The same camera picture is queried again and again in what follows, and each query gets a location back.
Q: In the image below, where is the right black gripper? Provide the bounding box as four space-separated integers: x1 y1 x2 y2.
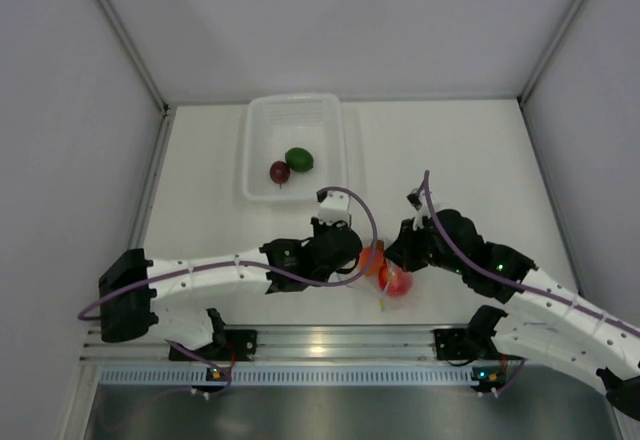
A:
384 215 467 275

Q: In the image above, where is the fake red apple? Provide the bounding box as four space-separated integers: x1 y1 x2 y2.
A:
378 265 413 297

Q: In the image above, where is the fake orange peach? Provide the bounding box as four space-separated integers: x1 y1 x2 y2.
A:
358 240 386 277

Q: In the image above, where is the clear zip top bag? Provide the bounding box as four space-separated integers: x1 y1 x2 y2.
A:
337 240 414 315

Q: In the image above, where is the fake dark red plum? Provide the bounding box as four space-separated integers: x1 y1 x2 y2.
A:
269 161 291 188

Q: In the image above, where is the fake green lime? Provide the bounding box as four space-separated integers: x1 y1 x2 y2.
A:
285 147 315 173

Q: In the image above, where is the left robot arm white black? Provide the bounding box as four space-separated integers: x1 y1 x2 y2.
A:
98 221 363 360

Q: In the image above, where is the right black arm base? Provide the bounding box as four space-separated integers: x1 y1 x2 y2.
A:
433 328 486 363

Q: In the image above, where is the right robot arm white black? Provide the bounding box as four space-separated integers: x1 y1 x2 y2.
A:
385 210 639 419

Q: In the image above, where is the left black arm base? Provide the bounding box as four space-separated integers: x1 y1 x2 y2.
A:
192 329 258 363

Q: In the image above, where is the white plastic basket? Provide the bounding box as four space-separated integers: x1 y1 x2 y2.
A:
239 94 348 203

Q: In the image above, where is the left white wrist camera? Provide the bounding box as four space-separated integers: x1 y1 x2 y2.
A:
317 190 351 226

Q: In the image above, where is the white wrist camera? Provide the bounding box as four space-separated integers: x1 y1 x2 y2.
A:
317 190 351 226
407 186 430 231

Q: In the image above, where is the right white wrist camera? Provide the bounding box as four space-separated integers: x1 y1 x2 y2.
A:
407 186 430 231

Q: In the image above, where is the aluminium mounting rail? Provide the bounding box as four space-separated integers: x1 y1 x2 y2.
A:
79 323 621 363

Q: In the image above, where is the white slotted cable duct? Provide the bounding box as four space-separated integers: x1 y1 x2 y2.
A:
100 365 506 388

